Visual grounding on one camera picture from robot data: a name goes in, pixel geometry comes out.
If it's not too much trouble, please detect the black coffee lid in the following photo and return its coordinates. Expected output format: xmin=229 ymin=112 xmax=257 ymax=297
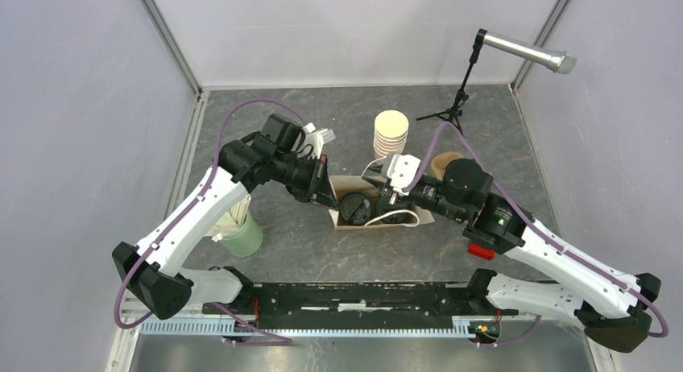
xmin=377 ymin=196 xmax=413 ymax=224
xmin=339 ymin=192 xmax=372 ymax=226

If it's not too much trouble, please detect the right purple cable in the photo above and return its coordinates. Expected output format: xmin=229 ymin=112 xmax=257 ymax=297
xmin=404 ymin=121 xmax=670 ymax=347

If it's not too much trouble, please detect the purple cable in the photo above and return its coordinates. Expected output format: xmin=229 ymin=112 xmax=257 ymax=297
xmin=113 ymin=97 xmax=311 ymax=346
xmin=404 ymin=121 xmax=670 ymax=347

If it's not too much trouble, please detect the black tripod stand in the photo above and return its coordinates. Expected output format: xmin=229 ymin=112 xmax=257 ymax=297
xmin=416 ymin=28 xmax=487 ymax=132

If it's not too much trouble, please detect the brown pulp cup carrier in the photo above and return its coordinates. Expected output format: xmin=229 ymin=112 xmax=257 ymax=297
xmin=429 ymin=151 xmax=463 ymax=180

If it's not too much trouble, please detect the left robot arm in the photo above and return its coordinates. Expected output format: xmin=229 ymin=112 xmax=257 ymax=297
xmin=112 ymin=114 xmax=339 ymax=320

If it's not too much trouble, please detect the brown paper bag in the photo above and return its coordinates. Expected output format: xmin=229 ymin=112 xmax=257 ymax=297
xmin=329 ymin=157 xmax=435 ymax=230

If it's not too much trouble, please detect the white wrapped straws bundle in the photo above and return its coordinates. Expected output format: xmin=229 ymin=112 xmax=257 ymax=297
xmin=205 ymin=194 xmax=251 ymax=242

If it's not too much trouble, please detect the silver cylindrical lamp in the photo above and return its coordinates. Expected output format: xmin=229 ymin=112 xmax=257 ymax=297
xmin=478 ymin=29 xmax=577 ymax=74

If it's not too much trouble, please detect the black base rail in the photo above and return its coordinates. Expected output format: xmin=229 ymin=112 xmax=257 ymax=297
xmin=227 ymin=282 xmax=498 ymax=330

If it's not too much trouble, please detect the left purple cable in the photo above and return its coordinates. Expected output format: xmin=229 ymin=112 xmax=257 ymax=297
xmin=113 ymin=97 xmax=311 ymax=346

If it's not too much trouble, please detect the stack of white paper cups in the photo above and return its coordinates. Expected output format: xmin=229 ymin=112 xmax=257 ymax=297
xmin=373 ymin=110 xmax=409 ymax=158

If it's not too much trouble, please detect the red and blue block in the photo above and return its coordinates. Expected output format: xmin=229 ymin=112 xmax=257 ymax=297
xmin=467 ymin=242 xmax=496 ymax=261

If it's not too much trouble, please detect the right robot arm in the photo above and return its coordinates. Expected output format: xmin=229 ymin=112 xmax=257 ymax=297
xmin=379 ymin=154 xmax=661 ymax=353

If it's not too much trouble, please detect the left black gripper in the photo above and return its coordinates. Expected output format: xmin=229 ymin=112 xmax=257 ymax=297
xmin=272 ymin=151 xmax=340 ymax=211

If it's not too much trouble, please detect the green cup holder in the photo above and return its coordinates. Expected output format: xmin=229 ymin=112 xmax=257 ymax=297
xmin=219 ymin=212 xmax=263 ymax=257

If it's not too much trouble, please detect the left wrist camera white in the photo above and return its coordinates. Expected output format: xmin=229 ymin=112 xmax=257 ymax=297
xmin=297 ymin=123 xmax=336 ymax=159

